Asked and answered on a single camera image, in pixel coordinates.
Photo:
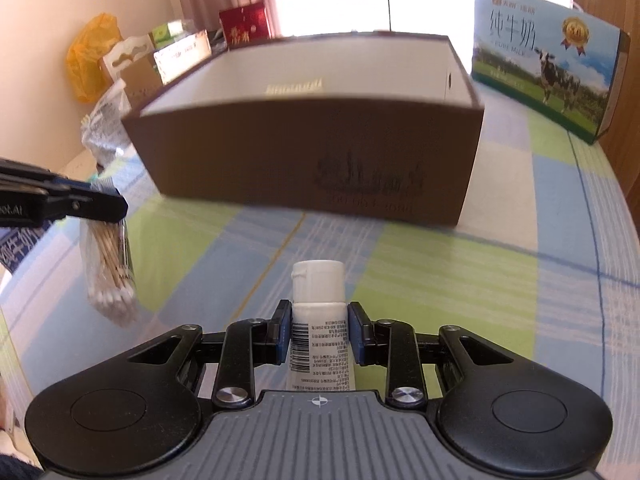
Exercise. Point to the brown cardboard storage box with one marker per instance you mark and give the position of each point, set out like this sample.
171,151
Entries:
250,160

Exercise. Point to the green tissue packs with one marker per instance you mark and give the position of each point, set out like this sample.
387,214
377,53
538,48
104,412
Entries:
170,32

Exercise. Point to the pack of cotton swabs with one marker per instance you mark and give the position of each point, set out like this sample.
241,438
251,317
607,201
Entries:
107,260

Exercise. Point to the milk carton with cow print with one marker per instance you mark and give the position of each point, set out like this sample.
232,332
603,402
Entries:
540,60

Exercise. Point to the red gift bag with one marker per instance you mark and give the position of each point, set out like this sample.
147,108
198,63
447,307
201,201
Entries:
245,27

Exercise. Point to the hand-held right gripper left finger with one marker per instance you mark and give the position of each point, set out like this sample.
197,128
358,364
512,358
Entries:
284,332

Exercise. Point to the yellow plastic bag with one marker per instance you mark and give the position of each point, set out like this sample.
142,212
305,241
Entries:
90,60

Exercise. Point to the blue milk box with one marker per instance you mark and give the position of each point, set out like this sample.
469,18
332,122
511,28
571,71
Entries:
20,250

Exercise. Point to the white toothpaste tube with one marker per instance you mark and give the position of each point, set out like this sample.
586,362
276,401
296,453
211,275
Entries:
317,310

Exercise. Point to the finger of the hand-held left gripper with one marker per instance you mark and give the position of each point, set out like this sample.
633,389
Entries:
30,177
95,205

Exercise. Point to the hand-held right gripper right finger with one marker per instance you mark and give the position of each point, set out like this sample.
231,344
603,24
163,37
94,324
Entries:
356,332

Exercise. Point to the crumpled clear plastic bag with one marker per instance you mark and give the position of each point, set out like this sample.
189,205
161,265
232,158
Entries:
105,120

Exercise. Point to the white tissue box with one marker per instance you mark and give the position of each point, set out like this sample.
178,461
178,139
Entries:
182,55

